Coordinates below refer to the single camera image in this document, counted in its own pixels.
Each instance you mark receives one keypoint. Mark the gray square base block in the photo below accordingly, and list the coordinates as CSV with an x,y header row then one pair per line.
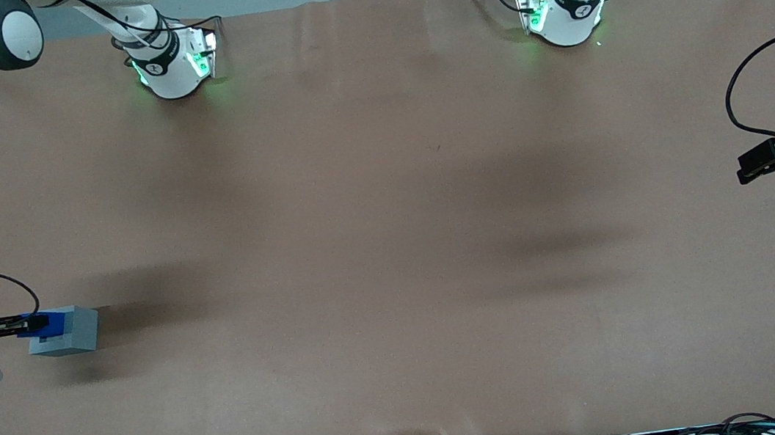
x,y
77,338

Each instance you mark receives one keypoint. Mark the paper table cover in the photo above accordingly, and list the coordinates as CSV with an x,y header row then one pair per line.
x,y
395,283

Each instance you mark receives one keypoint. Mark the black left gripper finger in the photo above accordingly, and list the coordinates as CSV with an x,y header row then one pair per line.
x,y
765,160

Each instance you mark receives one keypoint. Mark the small blue plastic part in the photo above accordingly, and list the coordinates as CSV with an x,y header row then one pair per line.
x,y
55,326

